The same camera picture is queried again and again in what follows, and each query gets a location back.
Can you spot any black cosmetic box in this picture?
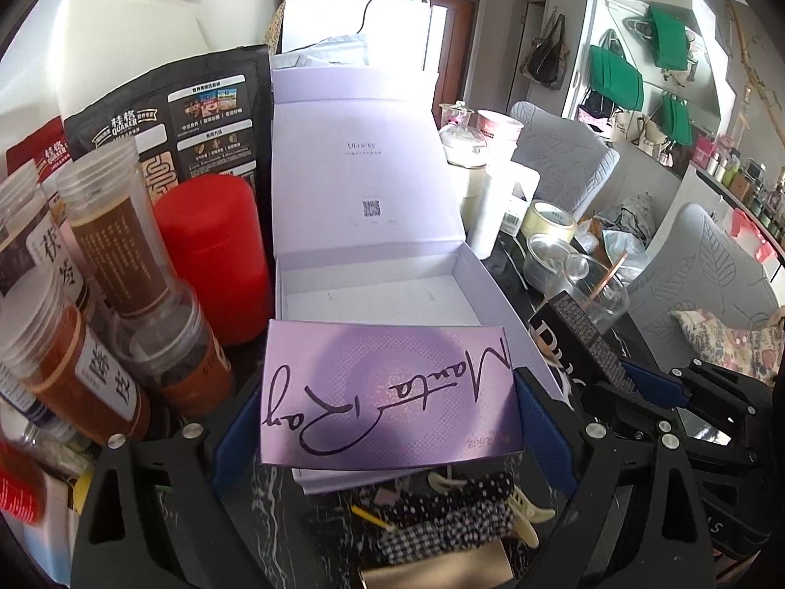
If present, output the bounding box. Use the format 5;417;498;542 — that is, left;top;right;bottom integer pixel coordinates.
528;291;637;394

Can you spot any cream plastic hair claw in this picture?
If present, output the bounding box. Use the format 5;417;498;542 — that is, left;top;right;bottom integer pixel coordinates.
427;471;556;549

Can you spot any gingham black white scrunchie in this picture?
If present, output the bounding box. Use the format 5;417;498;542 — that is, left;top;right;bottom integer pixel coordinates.
376;501;515;565

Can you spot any gold rectangular box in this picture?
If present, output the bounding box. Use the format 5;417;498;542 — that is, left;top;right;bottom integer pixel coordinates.
359;541;514;589

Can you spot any purple Manta Ray card box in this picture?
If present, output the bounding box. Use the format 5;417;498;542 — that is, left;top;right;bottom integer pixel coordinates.
260;321;523;471

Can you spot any polka dot black scrunchie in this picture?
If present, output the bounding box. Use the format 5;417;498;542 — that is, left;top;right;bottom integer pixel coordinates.
382;472;515;528

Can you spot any floral cushion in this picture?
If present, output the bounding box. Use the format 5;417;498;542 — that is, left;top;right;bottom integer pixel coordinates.
671;309;784;388

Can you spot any clear glass mug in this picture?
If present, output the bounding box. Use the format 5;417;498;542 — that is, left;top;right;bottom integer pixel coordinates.
546;254;629;334

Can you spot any grey leaf-pattern chair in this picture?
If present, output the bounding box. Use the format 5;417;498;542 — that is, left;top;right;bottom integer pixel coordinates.
628;204;777;373

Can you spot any orange peel plastic jar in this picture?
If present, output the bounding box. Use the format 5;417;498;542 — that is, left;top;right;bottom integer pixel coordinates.
1;266;152;445

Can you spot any short orange-label plastic jar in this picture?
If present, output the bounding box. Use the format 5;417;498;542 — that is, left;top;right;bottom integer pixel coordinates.
109;281;236;420

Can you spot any tall brown-label plastic jar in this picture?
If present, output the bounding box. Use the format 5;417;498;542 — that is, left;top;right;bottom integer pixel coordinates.
55;135;185;321

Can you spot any roll of tape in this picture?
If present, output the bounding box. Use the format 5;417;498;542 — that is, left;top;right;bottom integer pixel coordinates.
520;199;577;243

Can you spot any white paper cup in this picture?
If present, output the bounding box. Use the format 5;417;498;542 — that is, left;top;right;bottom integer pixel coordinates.
476;109;524;161

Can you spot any red cylindrical canister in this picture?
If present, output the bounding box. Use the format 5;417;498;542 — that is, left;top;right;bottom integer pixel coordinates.
153;174;274;346

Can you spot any dark-label supplement jar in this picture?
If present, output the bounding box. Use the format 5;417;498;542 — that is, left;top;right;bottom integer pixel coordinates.
0;160;90;310

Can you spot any lavender open gift box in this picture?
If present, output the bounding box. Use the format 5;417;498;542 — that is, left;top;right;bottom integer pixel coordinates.
271;67;559;491

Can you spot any green tote bag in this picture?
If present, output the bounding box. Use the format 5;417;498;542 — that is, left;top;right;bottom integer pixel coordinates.
588;45;644;110

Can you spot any black oat snack bag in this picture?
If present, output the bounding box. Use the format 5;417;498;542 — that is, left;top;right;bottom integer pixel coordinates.
62;44;276;198

